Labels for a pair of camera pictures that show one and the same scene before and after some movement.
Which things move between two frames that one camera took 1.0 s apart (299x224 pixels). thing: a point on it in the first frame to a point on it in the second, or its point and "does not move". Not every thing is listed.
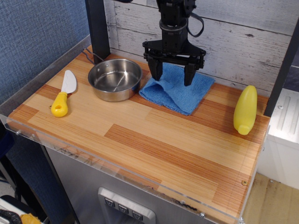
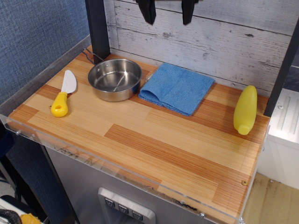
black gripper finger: (189, 73) to (188, 7)
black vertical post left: (98, 28) does not move
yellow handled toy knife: (60, 108) does not move
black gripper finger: (156, 67) to (148, 10)
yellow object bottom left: (28, 218) does not move
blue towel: (171, 89) does not move
